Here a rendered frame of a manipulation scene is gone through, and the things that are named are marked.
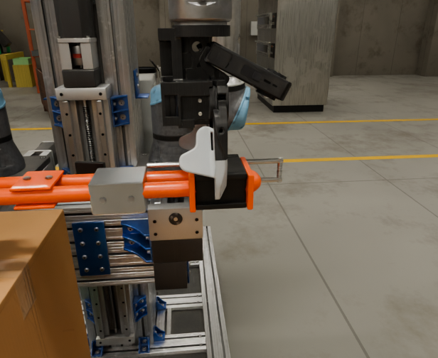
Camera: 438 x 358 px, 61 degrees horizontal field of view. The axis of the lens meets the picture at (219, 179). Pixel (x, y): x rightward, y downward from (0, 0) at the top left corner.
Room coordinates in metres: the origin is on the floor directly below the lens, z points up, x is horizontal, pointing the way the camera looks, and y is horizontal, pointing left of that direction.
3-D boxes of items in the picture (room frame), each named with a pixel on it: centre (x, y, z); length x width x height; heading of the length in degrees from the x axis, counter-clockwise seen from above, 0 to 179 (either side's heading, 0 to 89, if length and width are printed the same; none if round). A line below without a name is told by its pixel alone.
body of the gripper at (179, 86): (0.48, 0.03, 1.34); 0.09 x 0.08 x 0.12; 96
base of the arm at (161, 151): (1.01, 0.13, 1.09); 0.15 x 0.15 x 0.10
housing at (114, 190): (0.46, 0.13, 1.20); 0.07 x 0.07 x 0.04; 6
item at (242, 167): (0.47, 0.00, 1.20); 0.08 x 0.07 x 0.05; 96
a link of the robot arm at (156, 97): (1.01, 0.12, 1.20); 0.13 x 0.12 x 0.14; 87
